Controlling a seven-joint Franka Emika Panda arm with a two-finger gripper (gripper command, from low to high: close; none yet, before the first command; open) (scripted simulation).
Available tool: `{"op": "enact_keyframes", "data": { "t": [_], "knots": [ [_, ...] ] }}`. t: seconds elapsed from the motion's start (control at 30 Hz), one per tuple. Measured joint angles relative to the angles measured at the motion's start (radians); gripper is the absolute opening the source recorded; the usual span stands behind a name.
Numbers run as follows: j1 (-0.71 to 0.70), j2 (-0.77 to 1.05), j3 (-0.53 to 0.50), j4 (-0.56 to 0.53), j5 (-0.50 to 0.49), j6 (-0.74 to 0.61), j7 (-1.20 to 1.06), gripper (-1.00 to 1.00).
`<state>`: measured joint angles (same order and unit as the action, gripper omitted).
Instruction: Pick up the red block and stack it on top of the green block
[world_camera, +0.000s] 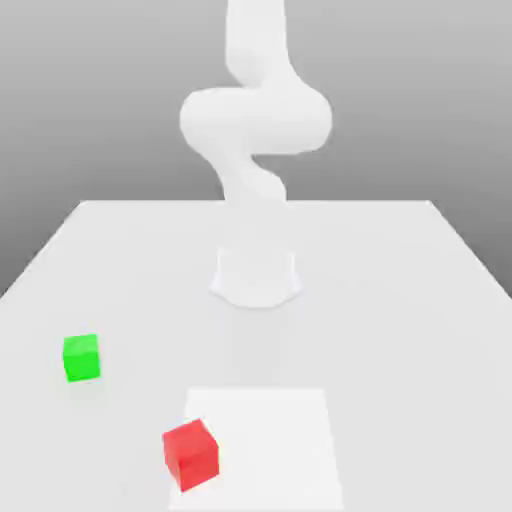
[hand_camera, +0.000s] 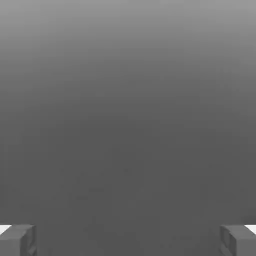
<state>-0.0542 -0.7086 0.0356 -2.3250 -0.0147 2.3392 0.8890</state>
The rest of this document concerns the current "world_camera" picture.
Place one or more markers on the small red cube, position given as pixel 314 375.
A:
pixel 191 455

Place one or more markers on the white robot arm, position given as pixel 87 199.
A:
pixel 256 120

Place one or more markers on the small green cube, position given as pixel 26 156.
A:
pixel 81 358

